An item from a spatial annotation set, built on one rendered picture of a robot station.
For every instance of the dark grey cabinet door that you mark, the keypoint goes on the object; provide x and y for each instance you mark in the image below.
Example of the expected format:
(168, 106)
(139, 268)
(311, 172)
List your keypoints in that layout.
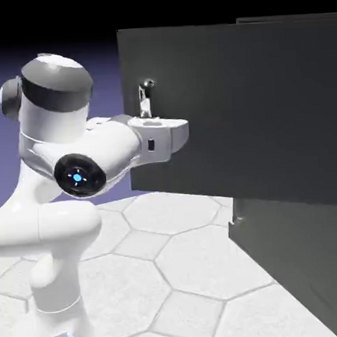
(251, 111)
(289, 251)

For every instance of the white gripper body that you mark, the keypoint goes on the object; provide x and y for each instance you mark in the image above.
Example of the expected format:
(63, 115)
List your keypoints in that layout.
(180, 136)

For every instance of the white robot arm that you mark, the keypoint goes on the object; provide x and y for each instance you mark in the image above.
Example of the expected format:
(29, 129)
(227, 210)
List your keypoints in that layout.
(58, 129)

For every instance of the dark grey cabinet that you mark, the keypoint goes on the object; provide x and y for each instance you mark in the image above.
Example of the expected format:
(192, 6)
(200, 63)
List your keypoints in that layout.
(288, 18)

